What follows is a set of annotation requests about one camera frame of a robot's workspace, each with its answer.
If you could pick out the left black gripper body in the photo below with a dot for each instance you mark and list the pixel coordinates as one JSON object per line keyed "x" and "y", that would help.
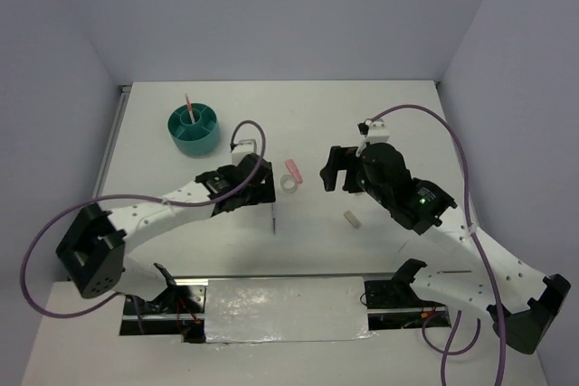
{"x": 263, "y": 192}

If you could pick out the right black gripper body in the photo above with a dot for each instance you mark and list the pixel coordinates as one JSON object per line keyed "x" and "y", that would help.
{"x": 355, "y": 176}

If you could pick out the silver white pen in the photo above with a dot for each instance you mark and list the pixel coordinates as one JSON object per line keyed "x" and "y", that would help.
{"x": 273, "y": 217}

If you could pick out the pink pen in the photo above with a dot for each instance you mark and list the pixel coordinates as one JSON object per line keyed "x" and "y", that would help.
{"x": 190, "y": 109}

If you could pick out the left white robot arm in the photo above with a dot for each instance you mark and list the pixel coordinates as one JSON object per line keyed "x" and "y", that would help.
{"x": 95, "y": 249}

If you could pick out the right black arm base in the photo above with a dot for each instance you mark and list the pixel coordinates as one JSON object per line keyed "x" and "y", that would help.
{"x": 389, "y": 309}

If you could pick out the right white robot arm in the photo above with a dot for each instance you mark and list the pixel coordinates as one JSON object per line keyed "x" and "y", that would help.
{"x": 492, "y": 281}

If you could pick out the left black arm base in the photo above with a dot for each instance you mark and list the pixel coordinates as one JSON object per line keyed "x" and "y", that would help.
{"x": 179, "y": 314}

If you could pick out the beige eraser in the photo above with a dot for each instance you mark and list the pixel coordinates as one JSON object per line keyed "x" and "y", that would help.
{"x": 352, "y": 219}

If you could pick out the clear tape roll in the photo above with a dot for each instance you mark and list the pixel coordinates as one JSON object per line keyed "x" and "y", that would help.
{"x": 288, "y": 184}

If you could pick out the teal round divided organizer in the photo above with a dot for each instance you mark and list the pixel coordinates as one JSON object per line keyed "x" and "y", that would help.
{"x": 194, "y": 139}

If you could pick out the silver foil sheet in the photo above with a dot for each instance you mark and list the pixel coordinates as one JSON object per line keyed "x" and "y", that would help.
{"x": 285, "y": 310}

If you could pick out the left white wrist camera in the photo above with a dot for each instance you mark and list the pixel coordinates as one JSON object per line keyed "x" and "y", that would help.
{"x": 241, "y": 149}

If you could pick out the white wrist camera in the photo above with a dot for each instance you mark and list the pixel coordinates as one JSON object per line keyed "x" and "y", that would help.
{"x": 373, "y": 131}
{"x": 241, "y": 149}

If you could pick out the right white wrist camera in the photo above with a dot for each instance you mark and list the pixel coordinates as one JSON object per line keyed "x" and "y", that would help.
{"x": 373, "y": 131}

